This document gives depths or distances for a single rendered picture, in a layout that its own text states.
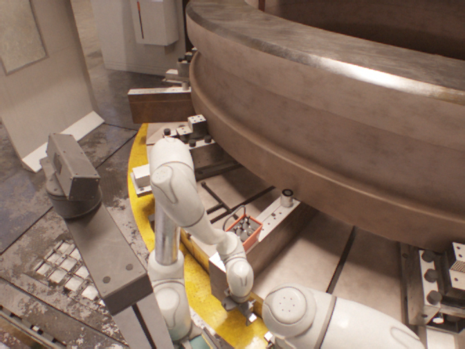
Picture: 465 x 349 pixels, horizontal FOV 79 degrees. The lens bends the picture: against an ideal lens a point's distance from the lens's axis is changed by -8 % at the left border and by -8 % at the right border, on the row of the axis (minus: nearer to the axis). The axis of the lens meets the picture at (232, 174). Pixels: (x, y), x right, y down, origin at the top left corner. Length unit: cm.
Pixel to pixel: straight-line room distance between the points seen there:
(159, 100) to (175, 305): 270
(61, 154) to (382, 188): 168
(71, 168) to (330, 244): 212
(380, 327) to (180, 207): 56
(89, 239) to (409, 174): 170
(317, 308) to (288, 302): 6
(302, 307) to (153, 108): 327
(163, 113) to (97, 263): 332
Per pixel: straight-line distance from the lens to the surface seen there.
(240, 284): 127
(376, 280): 230
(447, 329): 209
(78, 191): 41
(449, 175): 191
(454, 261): 193
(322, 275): 220
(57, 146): 47
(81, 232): 46
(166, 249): 126
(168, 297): 128
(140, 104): 367
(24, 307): 280
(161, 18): 520
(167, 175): 84
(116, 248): 42
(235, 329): 228
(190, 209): 89
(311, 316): 61
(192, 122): 259
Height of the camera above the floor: 209
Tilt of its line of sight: 39 degrees down
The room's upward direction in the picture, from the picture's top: straight up
